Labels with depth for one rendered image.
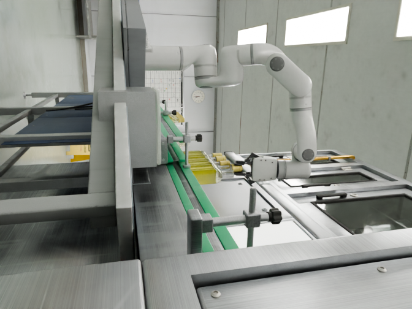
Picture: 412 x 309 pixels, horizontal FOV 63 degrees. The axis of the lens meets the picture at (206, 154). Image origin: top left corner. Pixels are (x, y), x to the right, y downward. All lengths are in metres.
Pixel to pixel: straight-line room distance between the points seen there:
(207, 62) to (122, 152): 0.69
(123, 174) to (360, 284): 0.53
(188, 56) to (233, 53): 0.18
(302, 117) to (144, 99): 0.64
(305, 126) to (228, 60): 0.39
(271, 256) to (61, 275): 0.21
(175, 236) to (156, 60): 0.79
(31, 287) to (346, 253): 0.32
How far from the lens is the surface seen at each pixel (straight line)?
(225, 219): 0.60
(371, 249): 0.43
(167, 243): 0.72
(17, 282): 0.37
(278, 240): 1.12
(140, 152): 0.99
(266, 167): 1.36
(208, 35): 7.36
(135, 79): 1.20
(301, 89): 1.28
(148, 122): 0.97
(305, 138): 1.31
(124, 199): 0.72
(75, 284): 0.35
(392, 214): 1.58
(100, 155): 0.87
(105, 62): 1.24
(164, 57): 1.35
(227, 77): 1.35
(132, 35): 1.12
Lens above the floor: 0.74
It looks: 13 degrees up
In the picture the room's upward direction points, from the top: 87 degrees clockwise
